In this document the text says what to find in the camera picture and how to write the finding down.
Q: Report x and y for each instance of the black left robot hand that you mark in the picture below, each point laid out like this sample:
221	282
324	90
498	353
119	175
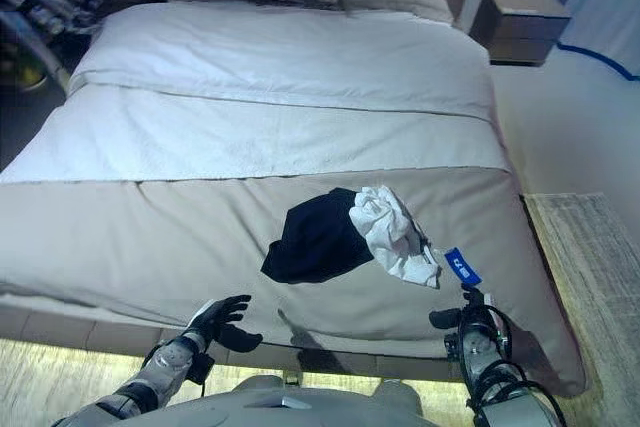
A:
225	327

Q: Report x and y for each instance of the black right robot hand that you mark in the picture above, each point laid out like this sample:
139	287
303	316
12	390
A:
475	314

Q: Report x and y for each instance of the white garment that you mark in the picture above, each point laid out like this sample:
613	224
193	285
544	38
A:
390	232

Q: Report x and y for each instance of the black garment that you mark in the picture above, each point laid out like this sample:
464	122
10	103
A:
315	242

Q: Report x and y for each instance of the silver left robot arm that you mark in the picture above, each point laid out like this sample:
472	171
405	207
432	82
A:
155	372

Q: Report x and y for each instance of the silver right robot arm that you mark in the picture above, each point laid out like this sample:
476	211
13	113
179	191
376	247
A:
480	362

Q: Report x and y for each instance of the beige bed cover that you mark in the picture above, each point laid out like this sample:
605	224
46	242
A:
150	247

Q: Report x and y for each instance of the blue tag card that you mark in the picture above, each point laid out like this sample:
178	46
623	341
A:
462	267

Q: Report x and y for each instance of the silver right robot leg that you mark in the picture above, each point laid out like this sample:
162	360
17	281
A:
397	392

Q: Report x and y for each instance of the grey robot torso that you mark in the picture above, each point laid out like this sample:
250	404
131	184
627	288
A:
300	409

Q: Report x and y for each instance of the white textured blanket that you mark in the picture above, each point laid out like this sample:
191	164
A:
225	142

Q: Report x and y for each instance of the white duvet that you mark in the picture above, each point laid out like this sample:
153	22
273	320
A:
275	57

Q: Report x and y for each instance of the wooden nightstand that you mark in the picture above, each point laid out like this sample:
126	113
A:
515	27

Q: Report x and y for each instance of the dark equipment pile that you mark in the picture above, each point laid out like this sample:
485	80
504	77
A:
45	2

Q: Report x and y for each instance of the beige upholstered bed frame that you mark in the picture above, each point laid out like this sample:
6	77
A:
100	332

